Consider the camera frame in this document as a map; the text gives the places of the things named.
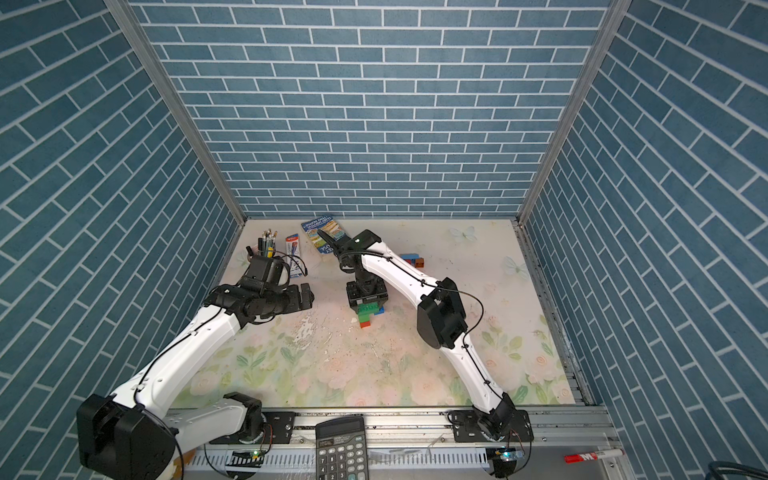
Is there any black cable bottom right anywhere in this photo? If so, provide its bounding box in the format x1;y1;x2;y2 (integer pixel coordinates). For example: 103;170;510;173
706;460;768;480

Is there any aluminium corner post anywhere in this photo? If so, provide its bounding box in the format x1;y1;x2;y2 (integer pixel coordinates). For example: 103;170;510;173
104;0;247;227
517;0;631;226

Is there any HB pencil box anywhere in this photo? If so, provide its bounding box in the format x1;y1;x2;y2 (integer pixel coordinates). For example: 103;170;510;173
285;234;305;278

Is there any blue Treehouse paperback book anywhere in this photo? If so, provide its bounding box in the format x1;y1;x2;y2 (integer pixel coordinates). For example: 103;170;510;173
301;215;346;254

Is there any red white marker pen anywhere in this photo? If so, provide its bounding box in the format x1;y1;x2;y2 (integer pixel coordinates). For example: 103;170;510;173
564;448;625;464

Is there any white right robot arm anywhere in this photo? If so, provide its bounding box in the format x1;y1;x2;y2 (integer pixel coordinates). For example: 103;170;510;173
317;230;534;443

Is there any aluminium corner post left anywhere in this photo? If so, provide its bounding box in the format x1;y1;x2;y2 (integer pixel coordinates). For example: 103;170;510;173
104;0;247;227

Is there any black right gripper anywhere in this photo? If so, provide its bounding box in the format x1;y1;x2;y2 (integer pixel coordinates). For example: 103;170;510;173
348;275;387;313

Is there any aluminium corner post right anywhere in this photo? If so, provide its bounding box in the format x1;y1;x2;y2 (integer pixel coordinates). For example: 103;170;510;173
517;0;631;226

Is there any green long lego brick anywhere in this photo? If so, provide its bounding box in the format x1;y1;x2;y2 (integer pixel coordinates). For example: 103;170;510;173
357;303;381;317

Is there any black calculator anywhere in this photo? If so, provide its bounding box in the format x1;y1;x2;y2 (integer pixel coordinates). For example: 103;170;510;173
315;415;370;480

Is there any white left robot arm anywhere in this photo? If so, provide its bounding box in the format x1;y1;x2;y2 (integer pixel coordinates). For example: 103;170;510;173
76;254;314;479

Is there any bundle of pencils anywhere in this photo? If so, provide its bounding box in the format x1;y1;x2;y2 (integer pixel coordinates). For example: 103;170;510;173
257;229;275;258

